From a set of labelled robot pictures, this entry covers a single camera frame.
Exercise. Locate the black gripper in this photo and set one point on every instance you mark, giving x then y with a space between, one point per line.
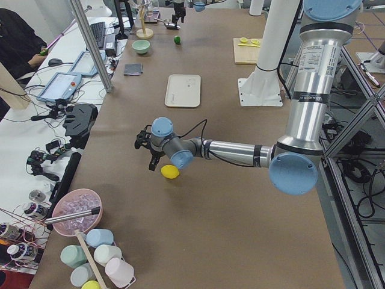
155 154
179 12

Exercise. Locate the yellow lemon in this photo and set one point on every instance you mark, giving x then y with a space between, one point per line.
170 171

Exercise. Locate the green lemon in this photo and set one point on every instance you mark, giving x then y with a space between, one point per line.
177 40

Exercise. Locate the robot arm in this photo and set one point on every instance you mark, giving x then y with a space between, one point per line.
292 162

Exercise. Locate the cream rabbit tray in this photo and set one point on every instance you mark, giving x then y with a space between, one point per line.
183 91

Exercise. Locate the metal scoop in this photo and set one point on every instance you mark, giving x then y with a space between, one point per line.
168 24

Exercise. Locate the wooden mug tree stand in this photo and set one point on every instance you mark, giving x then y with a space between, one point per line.
143 32

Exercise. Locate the mint green bowl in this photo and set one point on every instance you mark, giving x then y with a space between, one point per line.
141 46

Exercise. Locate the yellow plastic knife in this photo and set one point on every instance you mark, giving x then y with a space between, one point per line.
248 45

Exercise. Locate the grey folded cloth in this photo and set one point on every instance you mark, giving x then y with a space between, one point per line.
133 69

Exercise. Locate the wooden cutting board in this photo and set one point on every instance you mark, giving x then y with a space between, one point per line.
245 55

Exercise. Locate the black keyboard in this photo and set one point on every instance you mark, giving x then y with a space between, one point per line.
98 30

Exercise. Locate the pink bowl of ice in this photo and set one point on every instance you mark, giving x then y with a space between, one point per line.
77 201

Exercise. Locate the blue cup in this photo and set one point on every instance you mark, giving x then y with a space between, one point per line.
97 237

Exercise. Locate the white cup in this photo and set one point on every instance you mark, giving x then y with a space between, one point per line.
104 253

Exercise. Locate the blue teach pendant tablet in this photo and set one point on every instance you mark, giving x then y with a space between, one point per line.
61 86

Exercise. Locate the pink cup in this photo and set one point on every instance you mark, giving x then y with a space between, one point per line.
120 272

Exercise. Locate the mint green cup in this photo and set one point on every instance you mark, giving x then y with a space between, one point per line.
73 256

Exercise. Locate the black computer mouse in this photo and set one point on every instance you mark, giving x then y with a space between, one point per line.
55 62

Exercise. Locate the grey cup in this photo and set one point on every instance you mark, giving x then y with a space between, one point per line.
81 275

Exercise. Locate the yellow cup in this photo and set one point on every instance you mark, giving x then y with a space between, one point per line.
92 284

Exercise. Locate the seated person in black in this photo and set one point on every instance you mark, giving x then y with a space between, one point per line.
22 51

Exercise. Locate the metal scoop handle in bowl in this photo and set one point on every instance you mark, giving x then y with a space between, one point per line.
67 217

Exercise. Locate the aluminium frame post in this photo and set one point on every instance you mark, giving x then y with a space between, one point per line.
90 42

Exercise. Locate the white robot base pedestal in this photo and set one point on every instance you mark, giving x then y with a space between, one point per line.
262 87

